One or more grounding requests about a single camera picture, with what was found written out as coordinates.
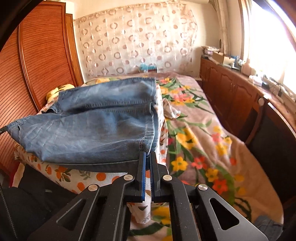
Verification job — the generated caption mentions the blue denim jeans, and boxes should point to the blue denim jeans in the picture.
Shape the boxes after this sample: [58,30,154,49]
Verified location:
[6,77,159,171]

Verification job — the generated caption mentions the floral pink blanket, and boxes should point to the floral pink blanket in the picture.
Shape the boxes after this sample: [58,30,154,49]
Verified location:
[83,71,285,241]

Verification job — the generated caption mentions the orange print bed sheet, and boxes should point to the orange print bed sheet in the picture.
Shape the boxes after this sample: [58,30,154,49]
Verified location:
[14,84,168,224]

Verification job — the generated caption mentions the folded dark denim garment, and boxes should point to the folded dark denim garment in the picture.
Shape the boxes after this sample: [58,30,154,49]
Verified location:
[254,215,283,241]

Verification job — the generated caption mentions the wooden sideboard cabinet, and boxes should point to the wooden sideboard cabinet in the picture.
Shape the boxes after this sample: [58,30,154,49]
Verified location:
[200,57,295,142]

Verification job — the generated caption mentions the yellow plush toy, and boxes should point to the yellow plush toy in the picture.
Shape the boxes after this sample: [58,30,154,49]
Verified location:
[46,84,75,103]

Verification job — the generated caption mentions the cardboard box on cabinet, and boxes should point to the cardboard box on cabinet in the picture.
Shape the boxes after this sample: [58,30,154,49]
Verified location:
[212,52,235,67]

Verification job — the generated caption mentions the stack of books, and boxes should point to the stack of books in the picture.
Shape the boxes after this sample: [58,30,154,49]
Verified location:
[202,46,221,56]

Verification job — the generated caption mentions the circle pattern sheer curtain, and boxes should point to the circle pattern sheer curtain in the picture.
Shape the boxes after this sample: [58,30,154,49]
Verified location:
[74,1,198,79]

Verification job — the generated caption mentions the wooden louvered wardrobe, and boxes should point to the wooden louvered wardrobe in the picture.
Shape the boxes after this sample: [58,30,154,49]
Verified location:
[0,1,84,176]

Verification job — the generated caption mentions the wooden framed window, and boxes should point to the wooden framed window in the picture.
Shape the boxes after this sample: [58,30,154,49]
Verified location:
[239,1,295,92]

